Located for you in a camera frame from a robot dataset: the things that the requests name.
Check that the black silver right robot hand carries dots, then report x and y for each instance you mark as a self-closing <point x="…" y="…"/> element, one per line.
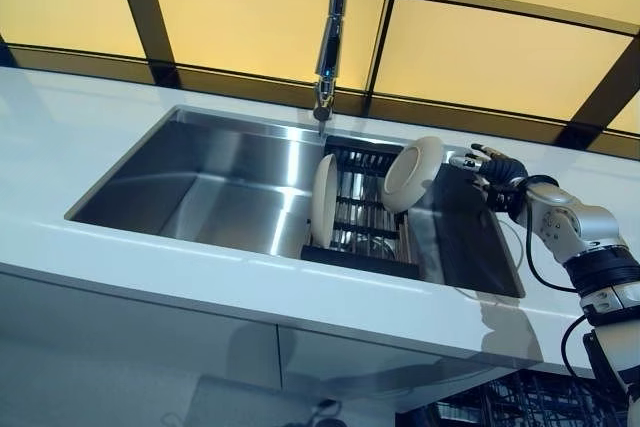
<point x="500" y="172"/>

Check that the black sink dish rack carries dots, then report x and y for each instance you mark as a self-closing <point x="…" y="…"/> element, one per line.
<point x="365" y="217"/>

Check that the chrome gooseneck kitchen faucet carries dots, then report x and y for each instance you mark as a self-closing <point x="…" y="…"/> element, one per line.
<point x="334" y="22"/>

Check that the grey cabinet door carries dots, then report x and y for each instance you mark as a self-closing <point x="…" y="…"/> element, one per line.
<point x="350" y="387"/>
<point x="125" y="357"/>

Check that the stainless steel sink basin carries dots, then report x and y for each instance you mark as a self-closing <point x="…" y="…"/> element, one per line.
<point x="200" y="187"/>

